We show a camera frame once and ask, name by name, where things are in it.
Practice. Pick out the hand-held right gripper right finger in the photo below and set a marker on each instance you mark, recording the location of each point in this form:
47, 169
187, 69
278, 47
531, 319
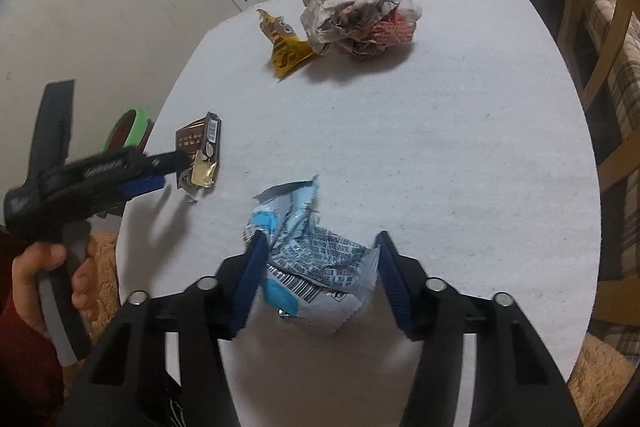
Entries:
395, 287

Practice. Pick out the brown chocolate wrapper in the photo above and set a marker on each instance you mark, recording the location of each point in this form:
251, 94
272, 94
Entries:
197, 137

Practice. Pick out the blue white snack wrapper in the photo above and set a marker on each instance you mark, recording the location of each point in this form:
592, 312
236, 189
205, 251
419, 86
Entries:
320, 257

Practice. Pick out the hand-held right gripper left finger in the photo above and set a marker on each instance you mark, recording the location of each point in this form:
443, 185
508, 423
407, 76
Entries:
247, 287

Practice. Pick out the person's left hand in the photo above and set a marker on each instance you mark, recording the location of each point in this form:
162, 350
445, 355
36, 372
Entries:
30, 277

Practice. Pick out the yellow brown snack wrapper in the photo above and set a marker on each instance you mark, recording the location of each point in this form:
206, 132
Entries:
287, 54

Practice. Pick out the plaid seat cushion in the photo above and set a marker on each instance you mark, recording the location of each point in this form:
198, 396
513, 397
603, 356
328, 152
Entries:
625, 77

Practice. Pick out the red sleeved left forearm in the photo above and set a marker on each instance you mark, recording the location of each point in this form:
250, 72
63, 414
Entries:
25, 372

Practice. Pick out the crumpled newspaper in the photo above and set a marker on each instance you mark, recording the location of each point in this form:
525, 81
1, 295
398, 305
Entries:
350, 17

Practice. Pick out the white foam table mat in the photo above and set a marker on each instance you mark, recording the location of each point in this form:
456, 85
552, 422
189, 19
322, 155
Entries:
425, 132

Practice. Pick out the tan fluffy rug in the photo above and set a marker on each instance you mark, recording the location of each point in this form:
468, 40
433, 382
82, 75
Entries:
600, 372
105, 267

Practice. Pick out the red bin with green rim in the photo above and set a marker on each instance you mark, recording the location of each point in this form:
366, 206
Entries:
131, 119

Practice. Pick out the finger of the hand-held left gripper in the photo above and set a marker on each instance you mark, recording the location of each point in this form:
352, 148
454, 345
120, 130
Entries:
142, 188
167, 161

